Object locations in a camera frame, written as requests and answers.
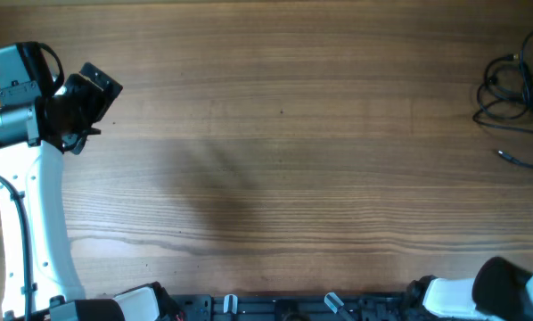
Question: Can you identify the thin black USB cable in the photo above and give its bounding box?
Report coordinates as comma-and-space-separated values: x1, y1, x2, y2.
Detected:
471, 29, 533, 135

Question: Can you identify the thick black HDMI cable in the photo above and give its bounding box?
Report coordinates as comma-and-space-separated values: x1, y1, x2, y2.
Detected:
496, 149, 533, 170

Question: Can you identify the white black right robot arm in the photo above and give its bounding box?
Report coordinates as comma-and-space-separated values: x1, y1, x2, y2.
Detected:
401, 257, 533, 321

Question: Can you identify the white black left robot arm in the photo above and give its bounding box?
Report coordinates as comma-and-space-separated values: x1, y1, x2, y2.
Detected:
0, 42, 123, 320

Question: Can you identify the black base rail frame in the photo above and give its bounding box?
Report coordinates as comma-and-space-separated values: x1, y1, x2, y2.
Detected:
171, 293, 406, 321

